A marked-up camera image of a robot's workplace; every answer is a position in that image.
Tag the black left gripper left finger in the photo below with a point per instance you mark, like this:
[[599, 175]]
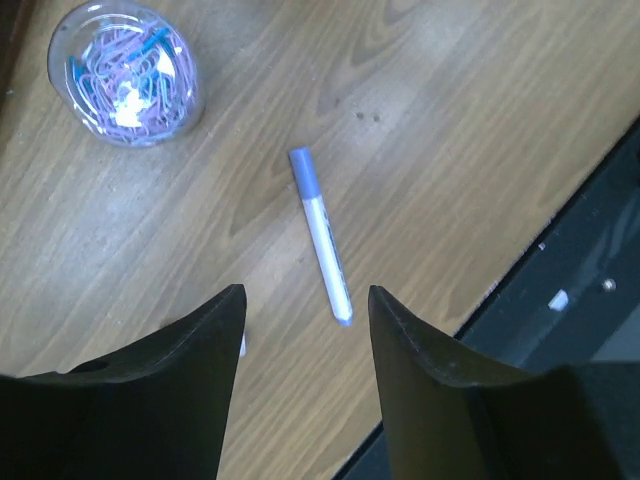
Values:
[[154, 409]]

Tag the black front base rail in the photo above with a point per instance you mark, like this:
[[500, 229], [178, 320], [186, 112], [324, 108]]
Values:
[[571, 299]]

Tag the clear paper clip jar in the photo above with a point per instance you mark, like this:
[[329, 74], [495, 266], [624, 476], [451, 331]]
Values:
[[125, 72]]

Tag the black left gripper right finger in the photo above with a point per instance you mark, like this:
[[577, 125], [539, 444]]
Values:
[[449, 412]]

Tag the white marker lavender cap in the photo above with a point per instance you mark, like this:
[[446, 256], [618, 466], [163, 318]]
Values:
[[321, 233]]

